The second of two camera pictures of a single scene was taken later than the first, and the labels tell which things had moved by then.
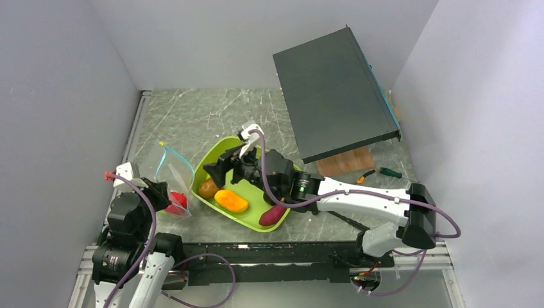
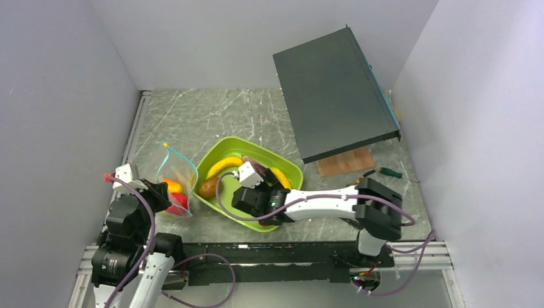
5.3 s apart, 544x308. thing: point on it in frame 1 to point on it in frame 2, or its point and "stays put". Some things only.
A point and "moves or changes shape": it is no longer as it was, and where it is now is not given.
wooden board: [349, 162] stays put
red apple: [179, 203] stays put
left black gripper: [159, 190] stays put
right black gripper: [227, 162] to [263, 185]
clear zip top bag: [177, 173] stays put
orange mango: [230, 201] moves or changes shape
